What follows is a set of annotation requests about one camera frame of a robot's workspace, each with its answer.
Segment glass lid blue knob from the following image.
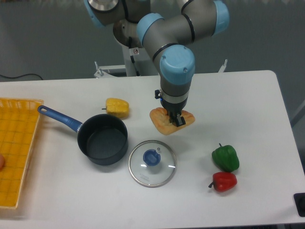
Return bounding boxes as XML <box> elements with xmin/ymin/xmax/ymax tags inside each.
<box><xmin>128</xmin><ymin>140</ymin><xmax>177</xmax><ymax>187</ymax></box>

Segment green bell pepper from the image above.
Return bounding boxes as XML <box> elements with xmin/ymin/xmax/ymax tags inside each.
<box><xmin>212</xmin><ymin>143</ymin><xmax>240</xmax><ymax>173</ymax></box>

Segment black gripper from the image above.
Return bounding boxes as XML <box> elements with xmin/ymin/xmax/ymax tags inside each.
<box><xmin>154</xmin><ymin>90</ymin><xmax>187</xmax><ymax>126</ymax></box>

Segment yellow bell pepper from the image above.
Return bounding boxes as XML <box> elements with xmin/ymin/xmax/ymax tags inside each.
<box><xmin>102</xmin><ymin>98</ymin><xmax>130</xmax><ymax>118</ymax></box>

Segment triangle bread pastry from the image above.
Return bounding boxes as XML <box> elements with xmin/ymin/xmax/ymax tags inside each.
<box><xmin>150</xmin><ymin>107</ymin><xmax>195</xmax><ymax>135</ymax></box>

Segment black cable on floor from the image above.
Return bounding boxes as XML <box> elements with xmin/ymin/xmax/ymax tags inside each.
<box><xmin>0</xmin><ymin>73</ymin><xmax>44</xmax><ymax>80</ymax></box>

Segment dark pan blue handle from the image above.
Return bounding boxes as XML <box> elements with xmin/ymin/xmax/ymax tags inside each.
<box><xmin>38</xmin><ymin>105</ymin><xmax>128</xmax><ymax>166</ymax></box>

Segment black device at table corner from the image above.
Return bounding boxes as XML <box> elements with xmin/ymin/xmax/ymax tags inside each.
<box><xmin>293</xmin><ymin>192</ymin><xmax>305</xmax><ymax>217</ymax></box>

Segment yellow woven basket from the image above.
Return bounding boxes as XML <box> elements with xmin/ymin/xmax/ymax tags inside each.
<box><xmin>0</xmin><ymin>98</ymin><xmax>44</xmax><ymax>209</ymax></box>

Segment red bell pepper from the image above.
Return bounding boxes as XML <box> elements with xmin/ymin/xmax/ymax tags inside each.
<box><xmin>208</xmin><ymin>172</ymin><xmax>237</xmax><ymax>192</ymax></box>

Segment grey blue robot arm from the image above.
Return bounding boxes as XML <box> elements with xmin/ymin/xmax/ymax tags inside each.
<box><xmin>84</xmin><ymin>0</ymin><xmax>230</xmax><ymax>127</ymax></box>

